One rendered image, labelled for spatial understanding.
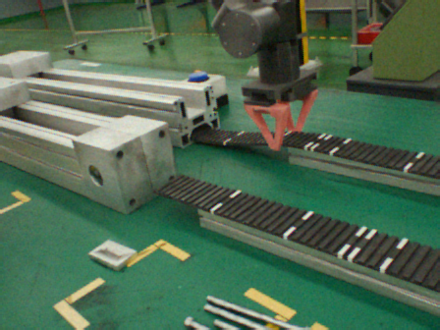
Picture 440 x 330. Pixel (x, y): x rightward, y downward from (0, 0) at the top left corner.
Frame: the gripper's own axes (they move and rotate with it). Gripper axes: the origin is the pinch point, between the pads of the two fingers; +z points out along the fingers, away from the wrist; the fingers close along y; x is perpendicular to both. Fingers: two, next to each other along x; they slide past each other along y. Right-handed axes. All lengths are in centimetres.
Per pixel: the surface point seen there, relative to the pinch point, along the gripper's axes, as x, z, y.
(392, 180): 17.2, 2.3, 1.9
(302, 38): -187, 50, -294
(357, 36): -128, 45, -279
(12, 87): -50, -9, 16
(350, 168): 11.4, 1.9, 1.7
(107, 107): -38.0, -2.3, 4.6
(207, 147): -14.4, 3.1, 2.4
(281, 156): -0.8, 3.1, 0.3
